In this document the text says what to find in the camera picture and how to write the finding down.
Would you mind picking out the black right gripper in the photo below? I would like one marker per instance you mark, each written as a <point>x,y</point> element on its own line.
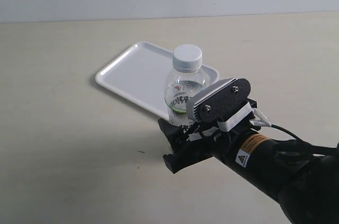
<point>201,141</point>

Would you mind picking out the clear plastic drink bottle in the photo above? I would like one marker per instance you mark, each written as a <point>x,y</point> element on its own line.
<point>179,88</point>

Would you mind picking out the white bottle cap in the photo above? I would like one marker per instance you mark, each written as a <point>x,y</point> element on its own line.
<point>187,58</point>

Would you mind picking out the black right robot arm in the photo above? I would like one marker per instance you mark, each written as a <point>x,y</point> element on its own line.
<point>300,177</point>

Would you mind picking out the white plastic tray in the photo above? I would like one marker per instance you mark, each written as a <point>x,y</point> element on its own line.
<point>139,75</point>

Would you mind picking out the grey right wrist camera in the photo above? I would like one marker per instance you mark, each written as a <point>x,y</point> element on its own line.
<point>225,102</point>

